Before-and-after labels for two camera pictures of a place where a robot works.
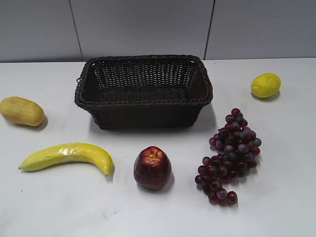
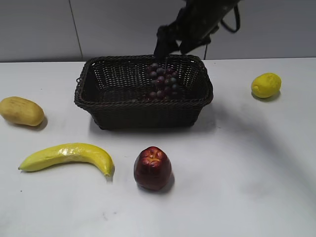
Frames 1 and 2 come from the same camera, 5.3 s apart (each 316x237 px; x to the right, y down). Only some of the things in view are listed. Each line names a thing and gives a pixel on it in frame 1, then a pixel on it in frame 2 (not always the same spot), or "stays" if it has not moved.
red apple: x=152 y=168 stays
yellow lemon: x=265 y=85 stays
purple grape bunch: x=237 y=147 to x=164 y=82
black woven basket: x=140 y=92 stays
